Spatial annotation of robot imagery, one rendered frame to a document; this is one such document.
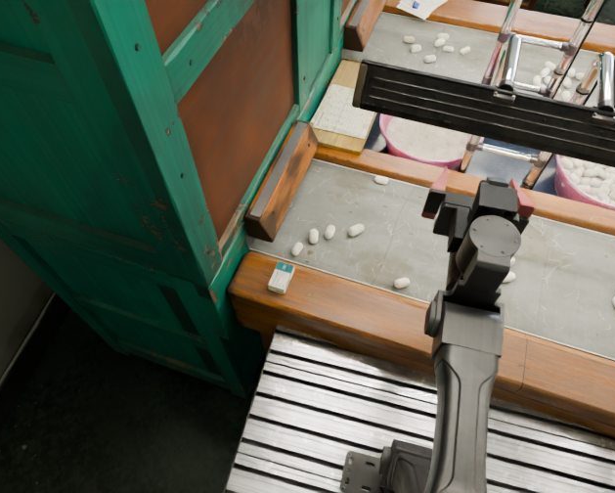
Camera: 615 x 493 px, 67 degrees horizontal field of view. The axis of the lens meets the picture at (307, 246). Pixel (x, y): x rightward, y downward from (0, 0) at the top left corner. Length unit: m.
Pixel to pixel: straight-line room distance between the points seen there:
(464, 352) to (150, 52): 0.47
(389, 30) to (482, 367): 1.25
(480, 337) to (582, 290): 0.58
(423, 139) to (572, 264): 0.46
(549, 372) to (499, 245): 0.47
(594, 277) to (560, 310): 0.12
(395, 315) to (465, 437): 0.44
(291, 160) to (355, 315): 0.36
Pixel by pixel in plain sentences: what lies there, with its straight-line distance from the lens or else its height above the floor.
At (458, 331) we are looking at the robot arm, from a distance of 0.57.
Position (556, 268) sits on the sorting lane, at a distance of 1.13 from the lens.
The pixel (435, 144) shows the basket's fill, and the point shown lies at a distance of 1.27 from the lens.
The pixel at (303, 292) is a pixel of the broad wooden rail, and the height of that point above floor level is 0.76.
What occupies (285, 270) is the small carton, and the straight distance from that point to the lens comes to 0.95.
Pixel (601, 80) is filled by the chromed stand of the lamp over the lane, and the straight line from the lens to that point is 0.92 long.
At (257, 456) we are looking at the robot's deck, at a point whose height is 0.67.
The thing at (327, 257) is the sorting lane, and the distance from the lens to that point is 1.01.
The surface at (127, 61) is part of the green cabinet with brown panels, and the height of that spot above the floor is 1.31.
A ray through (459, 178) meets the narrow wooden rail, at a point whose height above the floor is 0.76.
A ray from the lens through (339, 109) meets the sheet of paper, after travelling 1.26.
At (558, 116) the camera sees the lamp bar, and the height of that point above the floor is 1.10.
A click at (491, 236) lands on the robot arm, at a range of 0.56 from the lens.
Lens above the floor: 1.61
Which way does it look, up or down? 57 degrees down
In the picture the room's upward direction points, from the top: 1 degrees counter-clockwise
